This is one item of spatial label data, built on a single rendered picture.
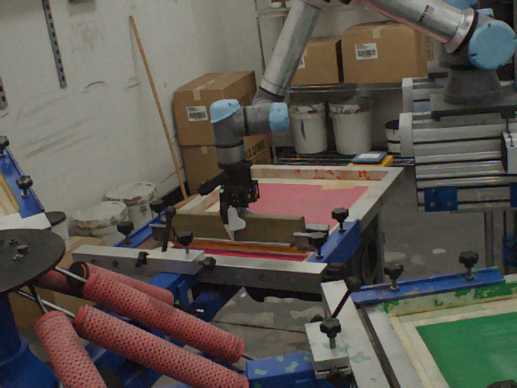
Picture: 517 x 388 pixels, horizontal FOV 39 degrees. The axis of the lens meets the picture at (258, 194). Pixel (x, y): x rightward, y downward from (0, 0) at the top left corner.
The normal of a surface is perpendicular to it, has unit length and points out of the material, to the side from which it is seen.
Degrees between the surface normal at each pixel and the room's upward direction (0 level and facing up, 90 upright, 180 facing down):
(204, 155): 89
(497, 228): 90
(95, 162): 90
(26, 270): 0
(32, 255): 0
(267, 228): 90
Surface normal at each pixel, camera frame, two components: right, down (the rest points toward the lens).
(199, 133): -0.36, 0.36
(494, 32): 0.13, 0.37
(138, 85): 0.90, 0.04
